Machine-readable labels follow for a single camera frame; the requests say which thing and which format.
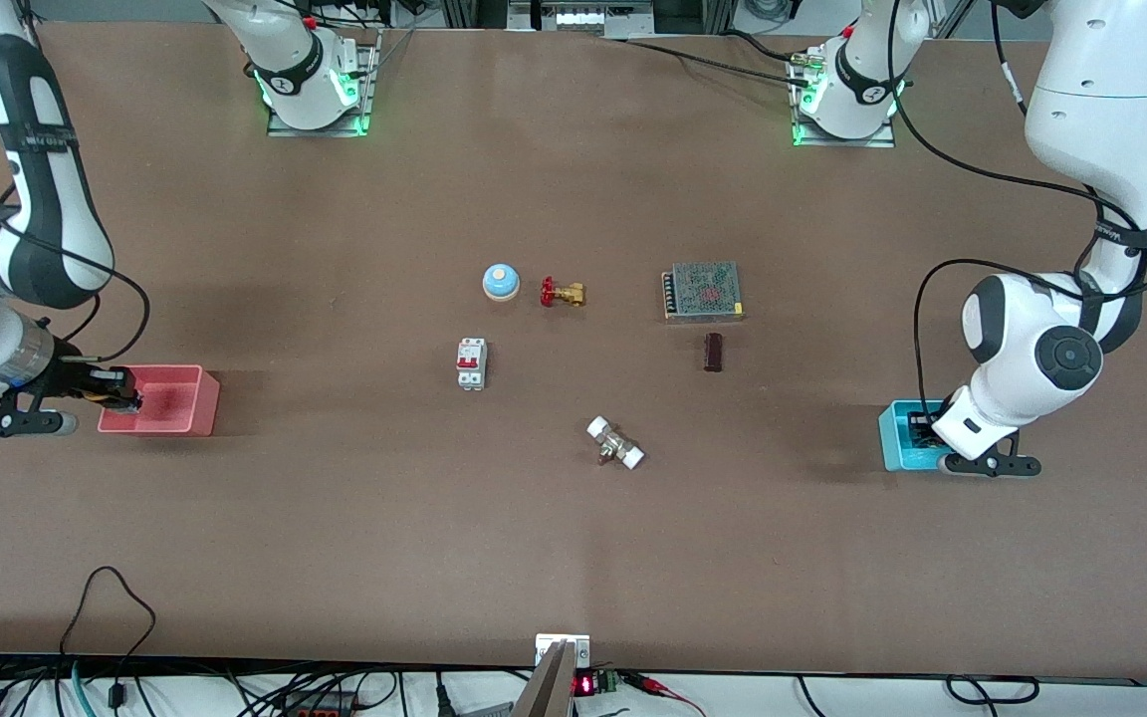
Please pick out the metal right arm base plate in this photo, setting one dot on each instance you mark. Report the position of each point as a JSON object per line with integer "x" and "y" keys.
{"x": 372, "y": 80}

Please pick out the grey metal bar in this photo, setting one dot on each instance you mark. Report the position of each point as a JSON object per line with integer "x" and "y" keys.
{"x": 549, "y": 687}

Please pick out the pink plastic box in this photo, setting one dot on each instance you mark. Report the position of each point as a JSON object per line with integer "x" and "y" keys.
{"x": 175, "y": 398}

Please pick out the green terminal block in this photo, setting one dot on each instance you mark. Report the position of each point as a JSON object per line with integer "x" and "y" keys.
{"x": 607, "y": 681}

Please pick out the black power strip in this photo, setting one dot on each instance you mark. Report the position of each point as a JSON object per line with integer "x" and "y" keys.
{"x": 320, "y": 705}

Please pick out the blue round bell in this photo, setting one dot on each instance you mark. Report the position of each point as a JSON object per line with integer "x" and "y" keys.
{"x": 500, "y": 282}

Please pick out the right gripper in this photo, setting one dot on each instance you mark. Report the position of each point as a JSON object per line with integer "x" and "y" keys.
{"x": 73, "y": 379}

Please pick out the white mounting bracket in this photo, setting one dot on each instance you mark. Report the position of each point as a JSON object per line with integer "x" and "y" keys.
{"x": 546, "y": 644}

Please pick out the red digit display module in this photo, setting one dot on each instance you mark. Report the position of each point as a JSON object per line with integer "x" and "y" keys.
{"x": 583, "y": 684}

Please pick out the red clip lead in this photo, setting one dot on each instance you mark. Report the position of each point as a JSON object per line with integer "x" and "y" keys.
{"x": 658, "y": 687}

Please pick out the white circuit breaker red switch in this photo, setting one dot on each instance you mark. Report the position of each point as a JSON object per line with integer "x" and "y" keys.
{"x": 471, "y": 363}

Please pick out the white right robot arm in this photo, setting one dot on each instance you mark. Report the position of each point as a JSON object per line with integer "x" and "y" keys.
{"x": 46, "y": 199}

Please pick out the metal mesh power supply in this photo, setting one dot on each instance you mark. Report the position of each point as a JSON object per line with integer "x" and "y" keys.
{"x": 703, "y": 291}

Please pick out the silver equipment box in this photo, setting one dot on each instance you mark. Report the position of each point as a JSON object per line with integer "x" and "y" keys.
{"x": 583, "y": 15}

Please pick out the blue plastic box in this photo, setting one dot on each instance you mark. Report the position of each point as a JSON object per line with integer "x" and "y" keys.
{"x": 897, "y": 443}

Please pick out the brass valve red handwheel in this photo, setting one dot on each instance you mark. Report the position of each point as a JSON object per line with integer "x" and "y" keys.
{"x": 562, "y": 293}

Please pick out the white capped pipe fitting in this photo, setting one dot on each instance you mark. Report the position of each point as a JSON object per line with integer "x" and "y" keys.
{"x": 615, "y": 443}

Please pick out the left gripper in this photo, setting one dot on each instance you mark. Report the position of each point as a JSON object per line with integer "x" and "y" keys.
{"x": 924, "y": 428}

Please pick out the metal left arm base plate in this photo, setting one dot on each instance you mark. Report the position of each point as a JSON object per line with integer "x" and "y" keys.
{"x": 847, "y": 142}

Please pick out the dark brown block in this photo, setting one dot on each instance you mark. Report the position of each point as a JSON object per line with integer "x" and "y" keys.
{"x": 713, "y": 353}

